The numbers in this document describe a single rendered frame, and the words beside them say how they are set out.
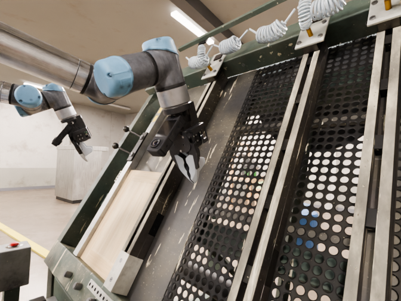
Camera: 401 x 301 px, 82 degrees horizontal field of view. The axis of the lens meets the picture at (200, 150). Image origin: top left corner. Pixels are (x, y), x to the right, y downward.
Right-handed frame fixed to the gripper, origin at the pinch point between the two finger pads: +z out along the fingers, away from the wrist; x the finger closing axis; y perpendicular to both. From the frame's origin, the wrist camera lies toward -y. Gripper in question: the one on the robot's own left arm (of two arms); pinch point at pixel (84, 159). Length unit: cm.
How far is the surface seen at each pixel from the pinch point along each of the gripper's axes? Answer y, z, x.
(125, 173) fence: 13.3, 17.7, 10.1
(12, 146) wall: -371, 52, 1007
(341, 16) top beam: 104, -25, -54
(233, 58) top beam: 83, -22, -12
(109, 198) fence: 1.1, 25.2, 4.7
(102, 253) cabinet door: -8.1, 37.9, -19.5
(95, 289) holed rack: -11, 39, -38
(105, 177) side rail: 1.1, 22.0, 30.7
